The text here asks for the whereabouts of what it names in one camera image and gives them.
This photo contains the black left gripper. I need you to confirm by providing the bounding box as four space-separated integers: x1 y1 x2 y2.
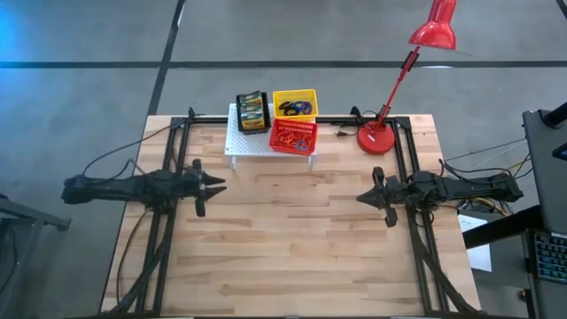
182 159 228 218

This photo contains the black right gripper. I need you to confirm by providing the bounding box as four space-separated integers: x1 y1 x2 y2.
356 167 407 228

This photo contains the black plastic basket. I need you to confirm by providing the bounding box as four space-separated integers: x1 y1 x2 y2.
234 90 272 136

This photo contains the red plastic basket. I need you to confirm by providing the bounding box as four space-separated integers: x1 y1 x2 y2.
268 118 319 157

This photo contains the orange rubber band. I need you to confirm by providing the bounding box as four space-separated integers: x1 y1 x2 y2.
278 131 302 150

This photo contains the yellow plastic basket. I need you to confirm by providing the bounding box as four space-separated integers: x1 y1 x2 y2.
272 89 320 123

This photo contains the red desk lamp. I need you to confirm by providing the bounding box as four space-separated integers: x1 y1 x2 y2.
356 0 458 156

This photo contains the black desk beam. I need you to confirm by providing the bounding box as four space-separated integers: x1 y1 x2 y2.
462 204 546 250

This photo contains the dark grey desk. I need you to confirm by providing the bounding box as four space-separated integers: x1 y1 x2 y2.
522 100 567 236

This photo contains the white perforated shelf riser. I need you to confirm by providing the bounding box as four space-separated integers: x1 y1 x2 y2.
224 103 318 172

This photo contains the white paper sheet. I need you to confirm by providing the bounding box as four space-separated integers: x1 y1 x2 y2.
458 214 493 272

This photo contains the grey metal cart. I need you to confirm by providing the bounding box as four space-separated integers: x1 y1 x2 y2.
0 193 73 319

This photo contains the backlit computer keyboard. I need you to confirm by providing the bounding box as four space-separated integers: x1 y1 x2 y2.
533 230 567 284

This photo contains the black aluminium table frame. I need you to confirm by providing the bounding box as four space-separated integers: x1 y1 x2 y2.
100 105 484 318

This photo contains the black lamp power cord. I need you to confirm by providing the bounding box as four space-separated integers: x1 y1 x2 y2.
335 105 387 137

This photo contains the yellow and grey cable bundle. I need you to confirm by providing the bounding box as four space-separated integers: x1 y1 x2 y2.
445 137 532 218

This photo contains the brown cable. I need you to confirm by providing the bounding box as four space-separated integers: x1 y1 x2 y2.
114 207 151 307

